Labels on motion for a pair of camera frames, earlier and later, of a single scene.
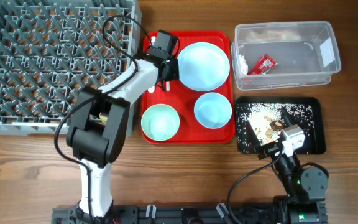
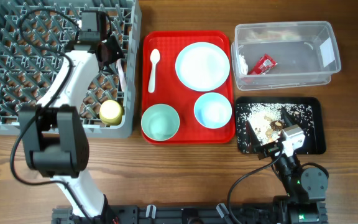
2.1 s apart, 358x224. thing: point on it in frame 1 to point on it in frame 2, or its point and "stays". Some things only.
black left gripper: [176, 76] to [120, 53]
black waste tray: [260, 120] stays
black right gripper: [254, 145] stays
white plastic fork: [168, 85] to [122, 75]
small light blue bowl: [212, 110] stays
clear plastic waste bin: [270, 55] stays
